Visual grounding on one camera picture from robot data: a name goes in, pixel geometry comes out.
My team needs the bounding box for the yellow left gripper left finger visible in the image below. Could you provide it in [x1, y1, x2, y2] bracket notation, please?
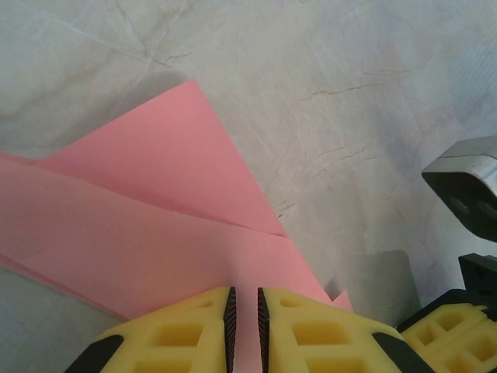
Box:
[73, 286, 238, 373]

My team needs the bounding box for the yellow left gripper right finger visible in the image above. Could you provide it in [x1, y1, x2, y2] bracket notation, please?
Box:
[257, 286, 433, 373]

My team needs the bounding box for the pink cloth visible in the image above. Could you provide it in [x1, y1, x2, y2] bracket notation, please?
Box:
[0, 78, 355, 322]

